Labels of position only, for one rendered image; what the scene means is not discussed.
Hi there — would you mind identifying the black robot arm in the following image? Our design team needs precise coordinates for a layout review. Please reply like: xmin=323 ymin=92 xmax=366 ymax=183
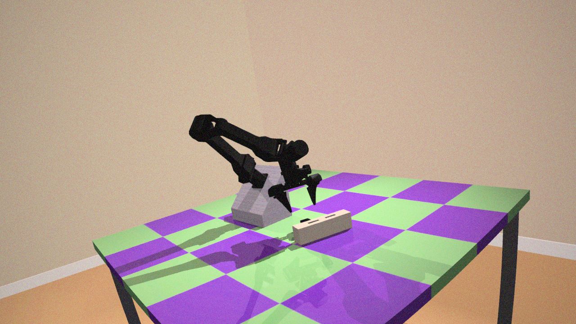
xmin=189 ymin=114 xmax=311 ymax=189

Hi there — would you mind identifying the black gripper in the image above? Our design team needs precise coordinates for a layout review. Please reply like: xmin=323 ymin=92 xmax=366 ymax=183
xmin=268 ymin=163 xmax=322 ymax=213

